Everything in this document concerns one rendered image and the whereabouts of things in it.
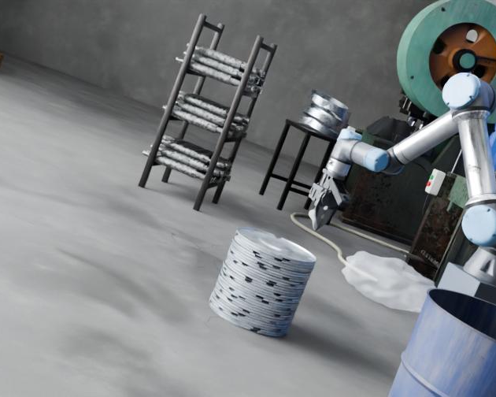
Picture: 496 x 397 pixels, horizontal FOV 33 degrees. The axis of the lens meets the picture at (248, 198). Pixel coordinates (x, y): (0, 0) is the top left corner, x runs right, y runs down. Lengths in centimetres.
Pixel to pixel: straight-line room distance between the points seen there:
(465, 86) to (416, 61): 308
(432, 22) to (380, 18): 363
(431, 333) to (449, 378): 11
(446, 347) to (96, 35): 751
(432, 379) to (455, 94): 109
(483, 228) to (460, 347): 81
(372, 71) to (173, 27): 221
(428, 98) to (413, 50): 34
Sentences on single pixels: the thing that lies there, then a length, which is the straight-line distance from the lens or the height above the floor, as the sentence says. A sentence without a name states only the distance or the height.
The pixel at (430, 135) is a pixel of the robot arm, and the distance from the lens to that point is 284.
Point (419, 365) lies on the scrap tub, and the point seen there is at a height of 34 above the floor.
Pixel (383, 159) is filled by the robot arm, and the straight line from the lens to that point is 280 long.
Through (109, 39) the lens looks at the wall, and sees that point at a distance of 899.
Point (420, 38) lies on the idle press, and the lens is 570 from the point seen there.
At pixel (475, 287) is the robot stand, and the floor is 43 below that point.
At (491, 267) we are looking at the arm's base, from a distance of 268.
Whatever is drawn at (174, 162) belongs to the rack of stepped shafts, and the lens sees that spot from 439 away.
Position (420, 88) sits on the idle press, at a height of 105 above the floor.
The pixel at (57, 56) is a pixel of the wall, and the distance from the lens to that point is 903.
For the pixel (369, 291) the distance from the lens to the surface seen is 383.
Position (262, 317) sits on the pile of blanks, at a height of 6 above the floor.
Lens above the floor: 82
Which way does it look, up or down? 9 degrees down
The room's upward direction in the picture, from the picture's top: 21 degrees clockwise
